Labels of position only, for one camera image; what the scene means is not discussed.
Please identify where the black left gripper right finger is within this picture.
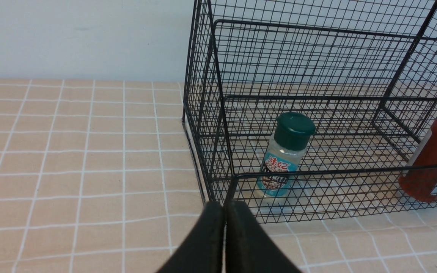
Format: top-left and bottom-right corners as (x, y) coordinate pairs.
(225, 201), (301, 273)

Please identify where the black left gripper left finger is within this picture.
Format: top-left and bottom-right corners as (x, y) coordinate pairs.
(158, 202), (225, 273)

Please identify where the green-capped seasoning bottle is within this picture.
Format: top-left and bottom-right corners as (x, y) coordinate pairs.
(255, 112), (316, 202)

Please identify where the red sauce bottle yellow cap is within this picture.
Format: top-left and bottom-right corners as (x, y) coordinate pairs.
(398, 119), (437, 203)

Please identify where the black wire shelf rack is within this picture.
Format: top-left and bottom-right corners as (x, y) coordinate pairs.
(182, 0), (437, 223)

